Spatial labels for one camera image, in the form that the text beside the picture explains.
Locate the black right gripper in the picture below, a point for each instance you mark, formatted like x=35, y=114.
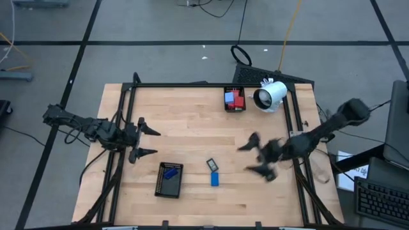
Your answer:
x=274, y=151

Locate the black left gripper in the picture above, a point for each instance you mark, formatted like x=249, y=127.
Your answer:
x=132, y=140

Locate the dark blue card case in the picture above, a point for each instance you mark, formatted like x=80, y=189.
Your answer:
x=171, y=173

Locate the light blue box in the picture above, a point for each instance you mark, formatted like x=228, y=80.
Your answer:
x=229, y=97

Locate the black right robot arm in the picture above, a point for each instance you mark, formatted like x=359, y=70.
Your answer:
x=319, y=134

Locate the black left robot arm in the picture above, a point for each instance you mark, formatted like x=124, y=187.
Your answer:
x=86, y=129

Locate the black card case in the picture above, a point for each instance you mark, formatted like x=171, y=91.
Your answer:
x=212, y=165

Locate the blue rectangular box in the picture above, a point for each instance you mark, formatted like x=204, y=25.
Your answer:
x=214, y=179

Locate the small black mesh basket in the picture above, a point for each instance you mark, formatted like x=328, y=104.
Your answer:
x=234, y=110

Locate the large black mesh basket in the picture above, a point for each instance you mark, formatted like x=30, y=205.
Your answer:
x=168, y=188

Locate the black mesh computer case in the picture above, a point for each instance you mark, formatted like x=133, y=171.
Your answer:
x=271, y=76

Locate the white paper sheet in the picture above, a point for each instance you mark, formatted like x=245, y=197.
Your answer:
x=351, y=179

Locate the black desk beam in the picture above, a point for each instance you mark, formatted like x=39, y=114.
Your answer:
x=358, y=159

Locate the black keyboard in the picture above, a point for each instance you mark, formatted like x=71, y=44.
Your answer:
x=381, y=201

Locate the large computer monitor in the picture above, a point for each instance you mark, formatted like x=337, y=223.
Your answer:
x=397, y=124

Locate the grey flat bar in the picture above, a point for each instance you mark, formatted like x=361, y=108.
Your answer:
x=16, y=76
x=41, y=3

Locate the black aluminium table frame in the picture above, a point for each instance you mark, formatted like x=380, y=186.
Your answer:
x=207, y=85

